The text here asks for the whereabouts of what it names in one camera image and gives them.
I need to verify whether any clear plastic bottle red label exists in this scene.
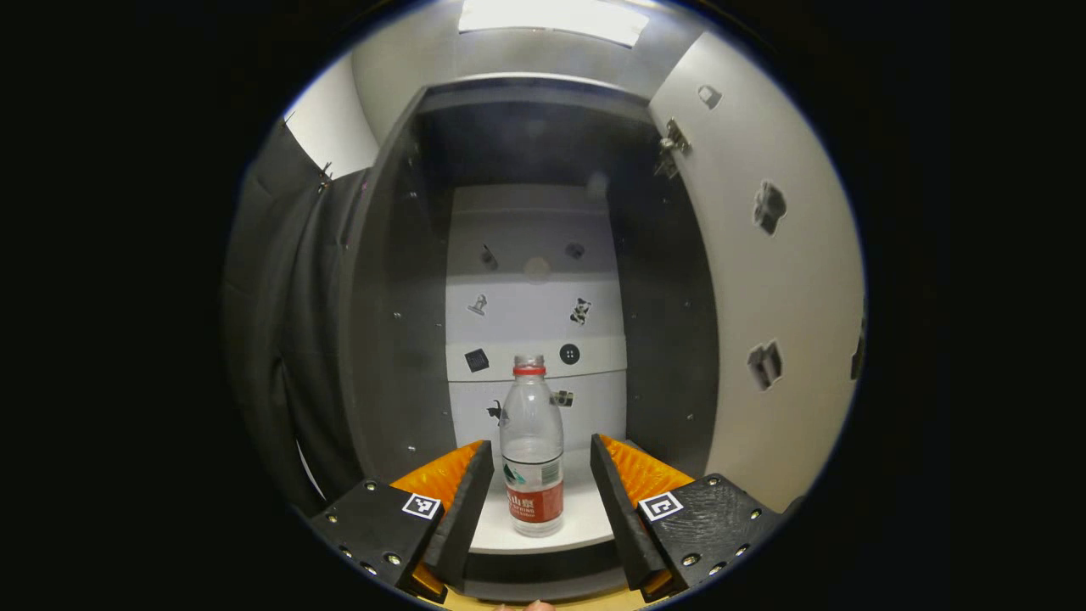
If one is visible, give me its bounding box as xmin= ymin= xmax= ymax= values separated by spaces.
xmin=499 ymin=355 xmax=566 ymax=538

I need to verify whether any dark grey cabinet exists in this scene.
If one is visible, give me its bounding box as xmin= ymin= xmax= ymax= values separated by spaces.
xmin=338 ymin=73 xmax=724 ymax=605

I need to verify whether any black backdrop cloth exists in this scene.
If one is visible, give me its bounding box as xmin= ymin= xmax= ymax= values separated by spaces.
xmin=222 ymin=119 xmax=371 ymax=515

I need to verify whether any grey cabinet door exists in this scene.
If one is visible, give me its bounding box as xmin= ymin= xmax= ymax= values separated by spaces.
xmin=648 ymin=30 xmax=867 ymax=515

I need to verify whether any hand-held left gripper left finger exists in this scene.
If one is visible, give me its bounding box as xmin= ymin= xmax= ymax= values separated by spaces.
xmin=307 ymin=439 xmax=495 ymax=605

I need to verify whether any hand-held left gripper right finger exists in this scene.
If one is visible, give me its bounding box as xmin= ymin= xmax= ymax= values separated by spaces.
xmin=590 ymin=433 xmax=786 ymax=603

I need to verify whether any metal door hinge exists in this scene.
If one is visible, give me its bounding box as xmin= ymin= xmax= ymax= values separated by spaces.
xmin=652 ymin=118 xmax=691 ymax=180

